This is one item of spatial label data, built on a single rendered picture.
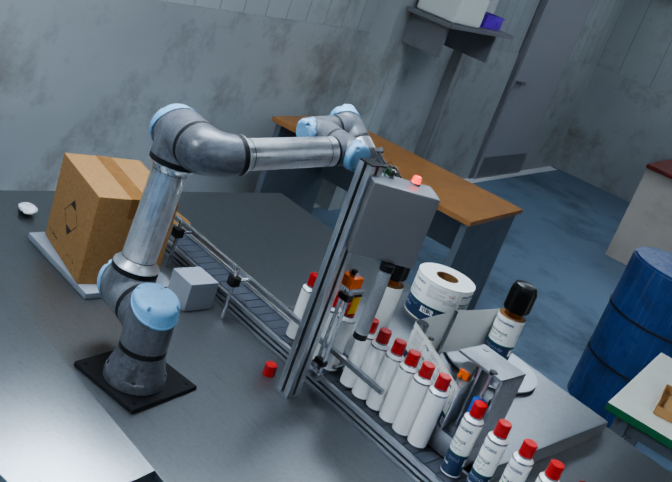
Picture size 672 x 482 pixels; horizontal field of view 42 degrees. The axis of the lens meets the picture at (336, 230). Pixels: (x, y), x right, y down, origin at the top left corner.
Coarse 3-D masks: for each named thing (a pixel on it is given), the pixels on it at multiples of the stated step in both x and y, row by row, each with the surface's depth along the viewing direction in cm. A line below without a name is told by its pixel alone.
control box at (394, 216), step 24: (384, 192) 202; (408, 192) 203; (432, 192) 209; (360, 216) 205; (384, 216) 205; (408, 216) 205; (432, 216) 206; (360, 240) 206; (384, 240) 207; (408, 240) 208; (408, 264) 211
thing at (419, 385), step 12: (420, 372) 214; (432, 372) 213; (420, 384) 213; (408, 396) 215; (420, 396) 214; (408, 408) 215; (396, 420) 218; (408, 420) 216; (396, 432) 218; (408, 432) 218
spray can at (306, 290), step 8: (312, 272) 241; (312, 280) 240; (304, 288) 240; (312, 288) 240; (304, 296) 241; (296, 304) 243; (304, 304) 241; (296, 312) 243; (288, 328) 245; (296, 328) 244; (288, 336) 245
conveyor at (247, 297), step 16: (192, 240) 285; (192, 256) 274; (208, 256) 278; (208, 272) 267; (224, 272) 271; (240, 288) 265; (256, 304) 258; (272, 320) 252; (336, 384) 231; (352, 400) 227; (432, 448) 218; (432, 464) 211; (448, 480) 207; (464, 480) 210
